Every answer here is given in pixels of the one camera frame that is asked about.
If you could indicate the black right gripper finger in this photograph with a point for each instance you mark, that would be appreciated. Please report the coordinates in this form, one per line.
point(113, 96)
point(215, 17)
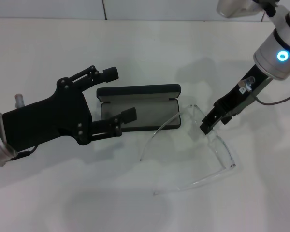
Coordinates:
point(210, 122)
point(227, 119)

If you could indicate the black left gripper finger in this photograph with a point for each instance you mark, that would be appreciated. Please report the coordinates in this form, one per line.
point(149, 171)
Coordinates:
point(128, 116)
point(110, 73)

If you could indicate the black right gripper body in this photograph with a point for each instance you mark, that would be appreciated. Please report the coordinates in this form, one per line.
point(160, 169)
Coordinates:
point(239, 99)

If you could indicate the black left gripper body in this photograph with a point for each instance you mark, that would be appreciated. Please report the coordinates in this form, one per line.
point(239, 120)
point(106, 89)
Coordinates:
point(50, 116)

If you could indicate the black glasses case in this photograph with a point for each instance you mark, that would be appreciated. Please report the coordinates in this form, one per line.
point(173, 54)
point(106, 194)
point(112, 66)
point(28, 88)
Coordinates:
point(147, 113)

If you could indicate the clear white glasses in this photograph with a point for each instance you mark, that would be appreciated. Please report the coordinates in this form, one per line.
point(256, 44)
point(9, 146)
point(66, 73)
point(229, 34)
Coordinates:
point(220, 149)

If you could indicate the right gripper metal connector plug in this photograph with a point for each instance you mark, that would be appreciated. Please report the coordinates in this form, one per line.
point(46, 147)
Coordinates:
point(247, 83)

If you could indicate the gripper metal connector plug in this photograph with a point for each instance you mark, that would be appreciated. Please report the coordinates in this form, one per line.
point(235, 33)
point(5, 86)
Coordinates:
point(19, 100)
point(247, 83)

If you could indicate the left gripper metal connector plug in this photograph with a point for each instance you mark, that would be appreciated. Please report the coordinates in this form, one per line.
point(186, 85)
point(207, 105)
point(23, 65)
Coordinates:
point(19, 100)

